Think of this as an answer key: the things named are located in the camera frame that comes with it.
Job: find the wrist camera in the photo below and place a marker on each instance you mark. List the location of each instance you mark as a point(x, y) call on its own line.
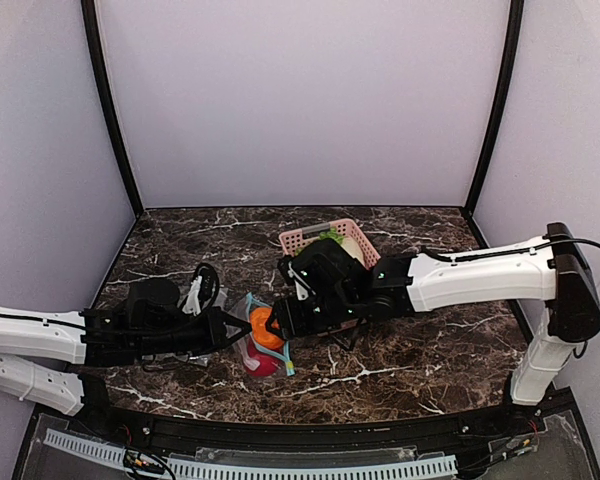
point(200, 293)
point(303, 290)

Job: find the orange persimmon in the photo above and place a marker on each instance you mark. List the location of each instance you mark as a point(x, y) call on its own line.
point(265, 339)

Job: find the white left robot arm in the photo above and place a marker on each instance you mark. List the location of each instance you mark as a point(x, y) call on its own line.
point(152, 321)

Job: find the flat clear zip bag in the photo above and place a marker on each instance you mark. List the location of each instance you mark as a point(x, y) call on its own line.
point(159, 362)

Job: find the green lettuce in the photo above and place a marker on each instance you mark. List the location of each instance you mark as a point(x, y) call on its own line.
point(332, 234)

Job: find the pink perforated plastic basket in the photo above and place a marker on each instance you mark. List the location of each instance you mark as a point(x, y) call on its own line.
point(302, 245)

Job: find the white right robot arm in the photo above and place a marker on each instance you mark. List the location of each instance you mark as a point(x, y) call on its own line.
point(333, 288)

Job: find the black right frame post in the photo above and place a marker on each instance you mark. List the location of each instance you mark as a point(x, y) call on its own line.
point(505, 73)

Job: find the clear zip bag blue zipper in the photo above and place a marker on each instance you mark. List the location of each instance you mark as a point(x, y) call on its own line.
point(241, 310)

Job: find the black left frame post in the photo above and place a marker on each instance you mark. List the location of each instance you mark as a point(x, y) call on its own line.
point(105, 95)

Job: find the black frame post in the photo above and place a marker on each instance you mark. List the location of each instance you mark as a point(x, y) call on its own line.
point(105, 95)
point(505, 73)

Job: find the white radish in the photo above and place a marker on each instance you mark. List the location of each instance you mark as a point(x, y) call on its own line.
point(351, 246)

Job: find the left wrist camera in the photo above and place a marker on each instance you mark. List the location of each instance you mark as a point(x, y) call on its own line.
point(200, 293)

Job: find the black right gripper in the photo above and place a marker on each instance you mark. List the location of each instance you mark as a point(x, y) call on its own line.
point(284, 318)

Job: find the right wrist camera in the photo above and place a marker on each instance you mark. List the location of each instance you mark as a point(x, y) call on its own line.
point(303, 290)

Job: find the white slotted cable duct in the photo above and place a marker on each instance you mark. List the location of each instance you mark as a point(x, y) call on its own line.
point(210, 463)

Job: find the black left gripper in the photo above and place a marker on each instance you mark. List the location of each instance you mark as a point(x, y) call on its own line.
point(212, 331)

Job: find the black front rail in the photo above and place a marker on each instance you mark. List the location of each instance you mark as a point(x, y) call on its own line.
point(469, 429)

